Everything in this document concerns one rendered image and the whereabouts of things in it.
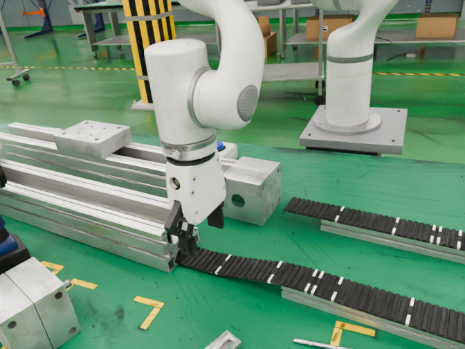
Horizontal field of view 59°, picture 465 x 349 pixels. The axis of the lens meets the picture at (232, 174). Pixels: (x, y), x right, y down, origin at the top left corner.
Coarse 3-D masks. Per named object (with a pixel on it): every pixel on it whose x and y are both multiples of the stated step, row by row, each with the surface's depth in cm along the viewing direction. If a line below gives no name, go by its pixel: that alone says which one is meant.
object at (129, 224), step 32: (0, 192) 89; (32, 192) 84; (64, 192) 89; (96, 192) 83; (128, 192) 81; (32, 224) 88; (64, 224) 83; (96, 224) 76; (128, 224) 71; (160, 224) 70; (128, 256) 75; (160, 256) 70
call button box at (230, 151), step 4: (224, 144) 103; (228, 144) 103; (232, 144) 103; (224, 148) 101; (228, 148) 101; (232, 148) 101; (236, 148) 102; (220, 152) 99; (224, 152) 99; (228, 152) 99; (232, 152) 101; (236, 152) 103; (220, 156) 97; (224, 156) 98; (228, 156) 100; (232, 156) 101; (236, 156) 103
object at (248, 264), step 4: (248, 260) 69; (252, 260) 69; (256, 260) 69; (244, 264) 69; (248, 264) 69; (252, 264) 68; (244, 268) 68; (248, 268) 67; (240, 272) 67; (244, 272) 67; (236, 276) 66; (240, 276) 66; (244, 276) 66
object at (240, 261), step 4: (240, 256) 71; (236, 260) 70; (240, 260) 70; (244, 260) 70; (232, 264) 69; (236, 264) 69; (240, 264) 69; (232, 268) 69; (236, 268) 68; (240, 268) 68; (228, 272) 68; (232, 272) 67; (236, 272) 68; (228, 276) 67; (232, 276) 67
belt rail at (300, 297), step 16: (288, 288) 62; (304, 304) 62; (320, 304) 60; (336, 304) 59; (352, 320) 59; (368, 320) 57; (384, 320) 56; (400, 336) 56; (416, 336) 54; (432, 336) 53
